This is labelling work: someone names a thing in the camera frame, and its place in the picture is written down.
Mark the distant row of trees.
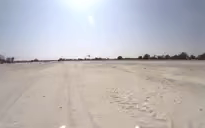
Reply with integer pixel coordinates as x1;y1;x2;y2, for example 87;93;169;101
14;51;205;63

